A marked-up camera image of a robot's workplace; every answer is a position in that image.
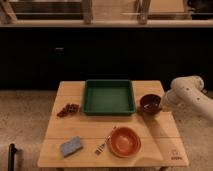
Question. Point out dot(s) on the dark red bowl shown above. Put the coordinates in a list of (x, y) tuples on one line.
[(150, 104)]

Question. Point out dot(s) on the orange bowl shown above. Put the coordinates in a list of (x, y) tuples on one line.
[(124, 142)]

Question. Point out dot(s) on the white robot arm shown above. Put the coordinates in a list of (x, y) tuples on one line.
[(188, 90)]

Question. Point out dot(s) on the blue sponge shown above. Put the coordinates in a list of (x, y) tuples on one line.
[(71, 146)]

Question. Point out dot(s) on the wooden folding table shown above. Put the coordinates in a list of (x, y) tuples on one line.
[(161, 143)]

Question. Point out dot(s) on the wooden shelf rack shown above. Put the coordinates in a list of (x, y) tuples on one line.
[(106, 13)]

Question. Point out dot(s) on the black post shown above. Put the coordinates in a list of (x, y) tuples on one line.
[(11, 157)]

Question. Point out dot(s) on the green plastic tray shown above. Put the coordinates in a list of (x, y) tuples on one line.
[(108, 98)]

